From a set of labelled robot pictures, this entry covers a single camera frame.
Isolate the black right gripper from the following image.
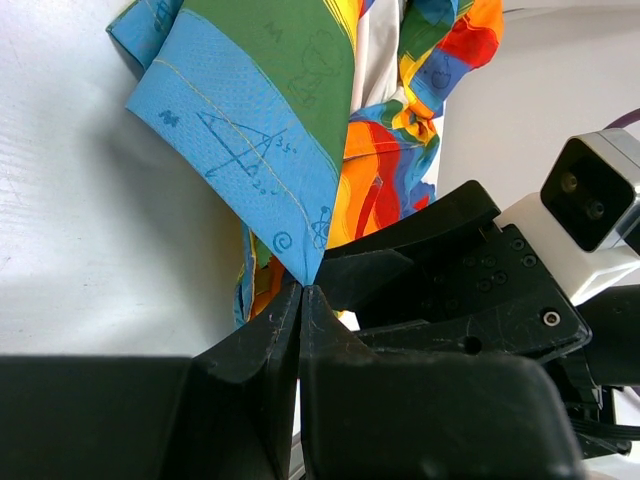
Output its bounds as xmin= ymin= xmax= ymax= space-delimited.
xmin=316 ymin=180 xmax=592 ymax=360

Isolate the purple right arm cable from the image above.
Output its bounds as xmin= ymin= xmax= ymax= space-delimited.
xmin=602 ymin=104 xmax=640 ymax=132

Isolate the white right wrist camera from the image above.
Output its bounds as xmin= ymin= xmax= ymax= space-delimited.
xmin=496 ymin=128 xmax=639 ymax=306

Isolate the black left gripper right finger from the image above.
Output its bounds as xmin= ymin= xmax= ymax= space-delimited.
xmin=300 ymin=286 xmax=585 ymax=479

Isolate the rainbow striped jacket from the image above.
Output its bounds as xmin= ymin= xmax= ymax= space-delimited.
xmin=107 ymin=0 xmax=504 ymax=325

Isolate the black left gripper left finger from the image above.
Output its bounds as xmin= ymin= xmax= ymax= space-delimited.
xmin=192 ymin=283 xmax=302 ymax=479

